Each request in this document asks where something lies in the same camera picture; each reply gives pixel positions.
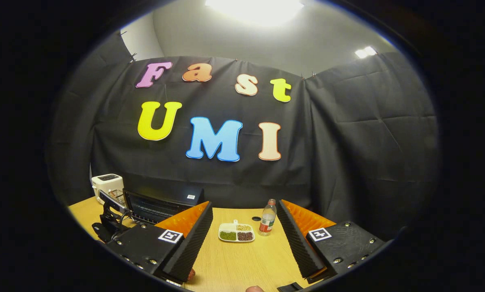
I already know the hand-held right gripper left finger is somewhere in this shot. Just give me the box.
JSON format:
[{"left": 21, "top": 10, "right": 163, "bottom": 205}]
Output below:
[{"left": 104, "top": 201, "right": 213, "bottom": 283}]

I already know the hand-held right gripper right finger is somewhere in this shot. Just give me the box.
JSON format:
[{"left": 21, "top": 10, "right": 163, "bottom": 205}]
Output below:
[{"left": 276, "top": 199, "right": 386, "bottom": 284}]

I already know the black electric oven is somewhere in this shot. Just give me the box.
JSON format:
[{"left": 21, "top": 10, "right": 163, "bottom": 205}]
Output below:
[{"left": 123, "top": 186, "right": 205, "bottom": 225}]

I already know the white toaster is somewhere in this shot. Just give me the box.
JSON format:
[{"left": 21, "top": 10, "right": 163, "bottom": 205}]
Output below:
[{"left": 91, "top": 174, "right": 124, "bottom": 203}]

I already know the clear plastic water bottle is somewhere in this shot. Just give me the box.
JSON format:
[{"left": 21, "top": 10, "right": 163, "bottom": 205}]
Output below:
[{"left": 259, "top": 199, "right": 277, "bottom": 236}]

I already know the white divided plate of beans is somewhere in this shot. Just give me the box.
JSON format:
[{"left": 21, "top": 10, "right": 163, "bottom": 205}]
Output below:
[{"left": 218, "top": 220, "right": 255, "bottom": 243}]

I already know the black backdrop cloth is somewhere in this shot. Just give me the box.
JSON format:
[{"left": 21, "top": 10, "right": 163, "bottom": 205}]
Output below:
[{"left": 47, "top": 32, "right": 442, "bottom": 240}]

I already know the small ceiling light panel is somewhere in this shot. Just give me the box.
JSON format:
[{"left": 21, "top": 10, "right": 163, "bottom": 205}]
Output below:
[{"left": 355, "top": 46, "right": 377, "bottom": 59}]

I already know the large ceiling light panel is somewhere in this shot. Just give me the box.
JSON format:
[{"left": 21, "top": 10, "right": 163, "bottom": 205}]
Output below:
[{"left": 205, "top": 0, "right": 304, "bottom": 27}]

